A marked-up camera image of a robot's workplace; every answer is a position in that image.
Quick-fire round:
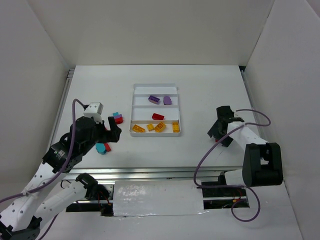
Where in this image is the yellow lego plate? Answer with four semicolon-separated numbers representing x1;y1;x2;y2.
172;121;180;133

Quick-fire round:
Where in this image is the teal rounded lego brick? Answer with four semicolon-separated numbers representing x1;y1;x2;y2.
95;143;107;155

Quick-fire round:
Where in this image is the yellow rounded lego brick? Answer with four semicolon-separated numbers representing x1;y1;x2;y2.
154;122;167;133

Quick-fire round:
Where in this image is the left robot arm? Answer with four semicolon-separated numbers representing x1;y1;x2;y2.
0;116;122;240

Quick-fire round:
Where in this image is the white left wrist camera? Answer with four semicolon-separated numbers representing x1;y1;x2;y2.
83;102;104;123

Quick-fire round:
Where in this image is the red curved lego brick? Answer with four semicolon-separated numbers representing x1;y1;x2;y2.
151;113;165;121

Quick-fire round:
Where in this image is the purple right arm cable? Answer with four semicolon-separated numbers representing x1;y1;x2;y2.
194;108;272;222

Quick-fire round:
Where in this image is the red cloud lego brick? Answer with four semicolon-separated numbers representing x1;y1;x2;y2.
104;143;111;152

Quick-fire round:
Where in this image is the silver foil cover plate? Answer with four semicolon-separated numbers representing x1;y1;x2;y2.
113;180;205;217

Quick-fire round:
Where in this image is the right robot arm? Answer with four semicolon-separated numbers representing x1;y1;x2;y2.
207;105;283;188

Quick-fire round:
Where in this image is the small yellow lego cube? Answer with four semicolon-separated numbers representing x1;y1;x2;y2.
146;123;155;132

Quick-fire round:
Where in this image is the purple sloped lego brick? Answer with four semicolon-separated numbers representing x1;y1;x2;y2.
148;95;160;105

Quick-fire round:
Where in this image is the purple flower lego brick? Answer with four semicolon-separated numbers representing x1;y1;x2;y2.
163;95;172;105

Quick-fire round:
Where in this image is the yellow sloped lego brick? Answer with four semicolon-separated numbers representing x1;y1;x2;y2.
132;124;146;133

